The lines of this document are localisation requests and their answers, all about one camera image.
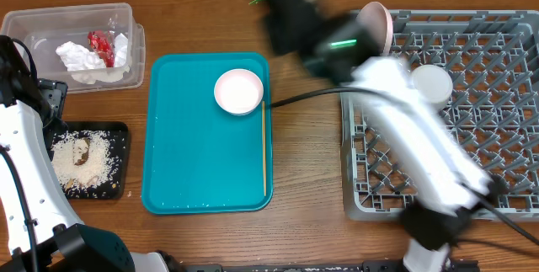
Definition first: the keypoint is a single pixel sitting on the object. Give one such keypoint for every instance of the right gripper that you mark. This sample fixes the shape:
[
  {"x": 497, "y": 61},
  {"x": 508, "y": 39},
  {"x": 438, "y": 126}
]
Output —
[{"x": 278, "y": 44}]

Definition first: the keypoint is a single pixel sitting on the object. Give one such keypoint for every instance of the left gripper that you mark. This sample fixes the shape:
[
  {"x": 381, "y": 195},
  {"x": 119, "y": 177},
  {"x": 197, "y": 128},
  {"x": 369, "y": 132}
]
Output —
[{"x": 54, "y": 92}]

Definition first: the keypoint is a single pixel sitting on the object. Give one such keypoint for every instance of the white tissue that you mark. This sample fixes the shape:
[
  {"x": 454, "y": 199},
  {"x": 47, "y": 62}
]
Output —
[{"x": 87, "y": 67}]

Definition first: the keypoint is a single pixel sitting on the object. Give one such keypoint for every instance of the red snack wrapper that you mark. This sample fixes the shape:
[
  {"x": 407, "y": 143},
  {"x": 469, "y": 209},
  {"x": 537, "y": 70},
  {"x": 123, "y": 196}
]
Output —
[{"x": 101, "y": 43}]

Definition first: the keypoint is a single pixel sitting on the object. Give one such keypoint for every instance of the food scraps rice pile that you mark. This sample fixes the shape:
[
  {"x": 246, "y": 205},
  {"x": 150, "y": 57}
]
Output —
[{"x": 84, "y": 159}]

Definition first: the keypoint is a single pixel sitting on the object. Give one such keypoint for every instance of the black rectangular tray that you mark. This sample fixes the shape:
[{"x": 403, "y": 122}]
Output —
[{"x": 112, "y": 189}]

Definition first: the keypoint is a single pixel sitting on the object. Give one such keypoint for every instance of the large pink plate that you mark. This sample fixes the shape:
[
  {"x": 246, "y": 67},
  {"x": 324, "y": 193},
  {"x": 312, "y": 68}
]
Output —
[{"x": 377, "y": 19}]

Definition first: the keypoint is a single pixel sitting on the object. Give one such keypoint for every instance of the wooden chopstick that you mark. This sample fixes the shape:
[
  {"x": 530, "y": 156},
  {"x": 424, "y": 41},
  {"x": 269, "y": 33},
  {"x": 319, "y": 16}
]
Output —
[{"x": 263, "y": 109}]

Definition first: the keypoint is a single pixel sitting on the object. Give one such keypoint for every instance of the grey bowl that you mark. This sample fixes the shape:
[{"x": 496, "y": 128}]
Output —
[{"x": 434, "y": 83}]

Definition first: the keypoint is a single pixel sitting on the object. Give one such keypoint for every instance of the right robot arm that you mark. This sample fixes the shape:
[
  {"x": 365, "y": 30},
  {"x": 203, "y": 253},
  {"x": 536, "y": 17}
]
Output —
[{"x": 450, "y": 186}]

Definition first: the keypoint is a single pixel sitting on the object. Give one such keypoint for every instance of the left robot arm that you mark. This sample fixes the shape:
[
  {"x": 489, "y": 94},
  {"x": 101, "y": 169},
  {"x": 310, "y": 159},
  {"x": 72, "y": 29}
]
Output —
[{"x": 44, "y": 232}]

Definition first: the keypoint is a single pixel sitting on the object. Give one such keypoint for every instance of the grey dishwasher rack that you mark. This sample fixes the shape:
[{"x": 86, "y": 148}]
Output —
[{"x": 492, "y": 58}]

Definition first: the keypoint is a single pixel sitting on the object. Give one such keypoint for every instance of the clear plastic storage bin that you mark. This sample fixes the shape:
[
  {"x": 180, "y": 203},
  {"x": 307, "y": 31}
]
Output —
[{"x": 43, "y": 30}]

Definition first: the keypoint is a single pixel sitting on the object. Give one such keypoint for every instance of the teal serving tray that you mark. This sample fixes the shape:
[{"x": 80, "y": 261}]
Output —
[{"x": 198, "y": 158}]

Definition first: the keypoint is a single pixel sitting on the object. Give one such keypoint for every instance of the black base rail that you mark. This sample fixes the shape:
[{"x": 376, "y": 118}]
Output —
[{"x": 386, "y": 265}]

